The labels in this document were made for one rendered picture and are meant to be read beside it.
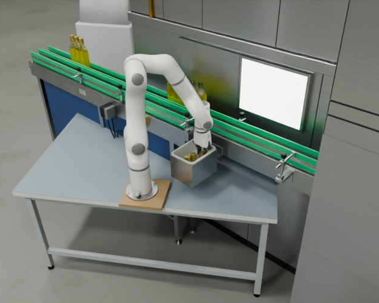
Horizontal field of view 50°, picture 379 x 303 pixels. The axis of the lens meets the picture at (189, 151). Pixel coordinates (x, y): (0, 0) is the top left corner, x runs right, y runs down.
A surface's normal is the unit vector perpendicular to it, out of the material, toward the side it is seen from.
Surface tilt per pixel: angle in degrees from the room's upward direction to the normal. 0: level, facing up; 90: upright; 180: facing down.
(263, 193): 0
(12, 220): 0
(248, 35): 90
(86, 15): 80
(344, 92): 90
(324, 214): 90
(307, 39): 90
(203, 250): 0
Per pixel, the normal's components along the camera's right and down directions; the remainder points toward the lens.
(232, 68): -0.67, 0.43
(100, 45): -0.26, 0.55
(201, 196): -0.02, -0.83
